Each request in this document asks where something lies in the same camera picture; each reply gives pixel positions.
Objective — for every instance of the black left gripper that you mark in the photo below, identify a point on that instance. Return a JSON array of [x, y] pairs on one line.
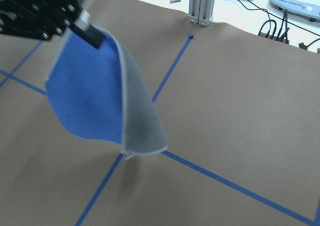
[[41, 19]]

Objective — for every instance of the blue and grey towel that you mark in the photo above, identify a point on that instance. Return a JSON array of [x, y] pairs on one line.
[[100, 94]]

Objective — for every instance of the small metal bolt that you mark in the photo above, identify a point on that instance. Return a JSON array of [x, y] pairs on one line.
[[174, 1]]

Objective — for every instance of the black power strip with plugs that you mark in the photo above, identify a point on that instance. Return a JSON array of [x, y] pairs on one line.
[[269, 30]]

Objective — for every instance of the blue white teach pendant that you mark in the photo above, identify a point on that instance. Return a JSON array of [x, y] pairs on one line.
[[308, 9]]

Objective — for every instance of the aluminium camera post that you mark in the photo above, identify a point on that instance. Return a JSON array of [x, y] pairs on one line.
[[200, 12]]

